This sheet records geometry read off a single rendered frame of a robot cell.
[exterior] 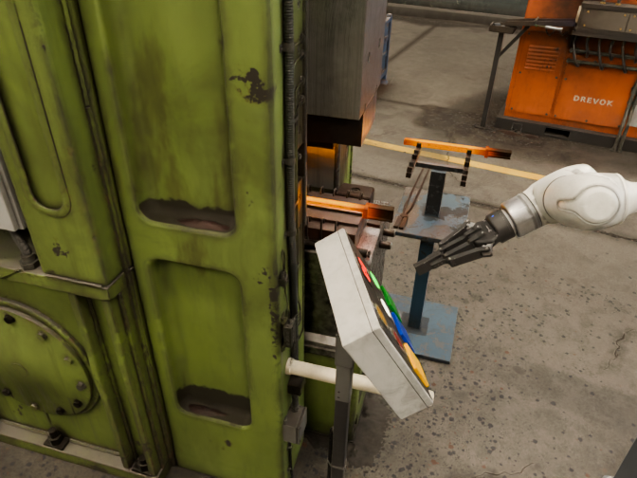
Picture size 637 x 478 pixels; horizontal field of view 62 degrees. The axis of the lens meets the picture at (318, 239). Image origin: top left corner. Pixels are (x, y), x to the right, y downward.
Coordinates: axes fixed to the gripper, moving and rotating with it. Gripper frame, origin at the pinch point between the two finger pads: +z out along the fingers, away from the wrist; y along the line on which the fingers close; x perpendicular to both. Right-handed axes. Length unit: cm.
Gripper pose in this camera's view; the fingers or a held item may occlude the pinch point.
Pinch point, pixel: (428, 263)
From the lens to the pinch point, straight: 129.5
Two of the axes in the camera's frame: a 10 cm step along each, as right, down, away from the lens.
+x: -4.8, -6.8, -5.6
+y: -1.6, -5.6, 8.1
